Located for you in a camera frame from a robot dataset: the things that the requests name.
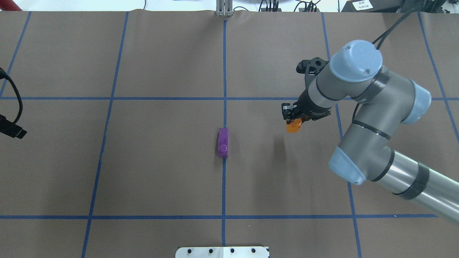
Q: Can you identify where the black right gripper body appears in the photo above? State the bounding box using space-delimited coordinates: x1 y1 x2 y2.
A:
293 57 331 122

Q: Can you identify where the orange trapezoid block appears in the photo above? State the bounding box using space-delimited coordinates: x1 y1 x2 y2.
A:
286 119 303 133

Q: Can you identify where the purple trapezoid block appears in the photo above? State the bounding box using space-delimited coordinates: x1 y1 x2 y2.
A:
217 128 229 159

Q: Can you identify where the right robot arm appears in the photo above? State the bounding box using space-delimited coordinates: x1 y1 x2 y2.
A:
281 40 459 224

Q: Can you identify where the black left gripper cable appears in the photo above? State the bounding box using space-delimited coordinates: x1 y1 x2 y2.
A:
0 67 23 124

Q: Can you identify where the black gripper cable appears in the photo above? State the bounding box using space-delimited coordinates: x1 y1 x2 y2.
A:
0 67 23 124
372 7 416 50

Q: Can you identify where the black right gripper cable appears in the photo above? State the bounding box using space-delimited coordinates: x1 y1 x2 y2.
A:
372 7 416 50

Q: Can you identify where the aluminium frame post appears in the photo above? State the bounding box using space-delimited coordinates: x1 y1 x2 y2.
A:
215 0 234 17

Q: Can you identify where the white central pedestal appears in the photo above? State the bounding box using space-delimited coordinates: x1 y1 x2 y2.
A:
175 246 270 258

